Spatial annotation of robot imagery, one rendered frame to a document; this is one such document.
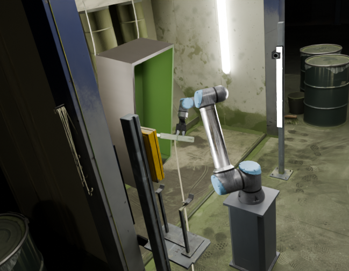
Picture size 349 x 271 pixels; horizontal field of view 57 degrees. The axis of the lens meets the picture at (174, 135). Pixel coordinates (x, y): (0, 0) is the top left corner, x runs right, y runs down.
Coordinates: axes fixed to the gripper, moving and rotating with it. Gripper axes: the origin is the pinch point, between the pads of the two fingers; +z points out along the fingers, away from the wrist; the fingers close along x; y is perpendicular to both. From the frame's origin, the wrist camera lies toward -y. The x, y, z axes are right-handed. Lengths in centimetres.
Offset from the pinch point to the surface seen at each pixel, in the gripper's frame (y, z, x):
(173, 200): 52, 63, -15
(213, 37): 124, -146, -52
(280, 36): -16, -107, -76
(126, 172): 14, 37, 42
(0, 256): -80, 86, 112
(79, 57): -109, -29, 83
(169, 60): -3, -68, 20
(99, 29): 83, -110, 90
